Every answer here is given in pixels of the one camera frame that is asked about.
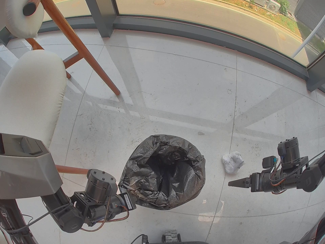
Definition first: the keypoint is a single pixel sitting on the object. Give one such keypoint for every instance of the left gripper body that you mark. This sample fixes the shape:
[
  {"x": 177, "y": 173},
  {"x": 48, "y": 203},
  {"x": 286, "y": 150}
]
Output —
[{"x": 119, "y": 204}]

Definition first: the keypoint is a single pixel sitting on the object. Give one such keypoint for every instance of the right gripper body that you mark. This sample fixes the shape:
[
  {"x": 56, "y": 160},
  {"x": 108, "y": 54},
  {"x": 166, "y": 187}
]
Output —
[{"x": 264, "y": 183}]

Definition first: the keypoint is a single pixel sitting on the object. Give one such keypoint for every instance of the black plastic bag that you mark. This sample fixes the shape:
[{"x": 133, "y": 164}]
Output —
[{"x": 182, "y": 187}]

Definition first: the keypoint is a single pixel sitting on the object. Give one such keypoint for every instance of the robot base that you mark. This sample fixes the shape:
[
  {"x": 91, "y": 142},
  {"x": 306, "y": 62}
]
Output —
[{"x": 172, "y": 236}]

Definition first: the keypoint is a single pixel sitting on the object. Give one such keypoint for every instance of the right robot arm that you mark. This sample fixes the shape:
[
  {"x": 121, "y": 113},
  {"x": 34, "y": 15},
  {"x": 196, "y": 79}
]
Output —
[{"x": 311, "y": 178}]

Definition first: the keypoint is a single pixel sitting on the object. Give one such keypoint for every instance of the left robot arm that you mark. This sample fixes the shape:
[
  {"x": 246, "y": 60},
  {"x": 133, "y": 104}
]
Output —
[{"x": 25, "y": 166}]

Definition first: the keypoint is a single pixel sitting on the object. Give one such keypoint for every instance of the crumpled white paper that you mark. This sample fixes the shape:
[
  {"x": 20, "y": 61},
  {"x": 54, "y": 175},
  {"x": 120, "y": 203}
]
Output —
[{"x": 232, "y": 163}]

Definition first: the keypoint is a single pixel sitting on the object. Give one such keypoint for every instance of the white cushioned wooden chair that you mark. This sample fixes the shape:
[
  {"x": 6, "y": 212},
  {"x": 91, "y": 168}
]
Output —
[{"x": 30, "y": 98}]

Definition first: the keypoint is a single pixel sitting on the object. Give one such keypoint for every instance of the window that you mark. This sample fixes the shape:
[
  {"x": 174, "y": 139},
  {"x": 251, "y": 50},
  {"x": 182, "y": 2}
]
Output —
[{"x": 101, "y": 9}]

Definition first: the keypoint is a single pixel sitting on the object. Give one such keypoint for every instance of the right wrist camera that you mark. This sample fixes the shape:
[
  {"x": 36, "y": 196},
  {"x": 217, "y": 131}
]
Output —
[{"x": 268, "y": 163}]

